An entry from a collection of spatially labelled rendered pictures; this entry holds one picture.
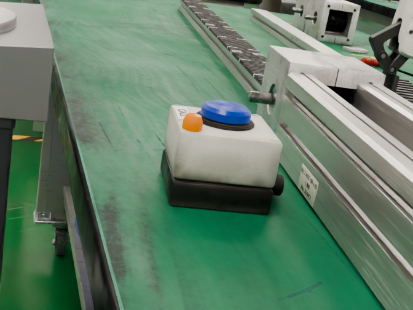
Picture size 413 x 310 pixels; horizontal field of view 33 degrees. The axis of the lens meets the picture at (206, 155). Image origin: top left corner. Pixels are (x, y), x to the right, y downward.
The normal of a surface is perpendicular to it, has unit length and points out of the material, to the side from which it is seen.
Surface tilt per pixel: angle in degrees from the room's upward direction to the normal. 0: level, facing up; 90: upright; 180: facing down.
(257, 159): 90
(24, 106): 90
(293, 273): 0
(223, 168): 90
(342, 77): 90
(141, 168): 0
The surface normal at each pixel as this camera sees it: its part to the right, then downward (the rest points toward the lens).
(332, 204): -0.98, -0.11
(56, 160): 0.25, 0.34
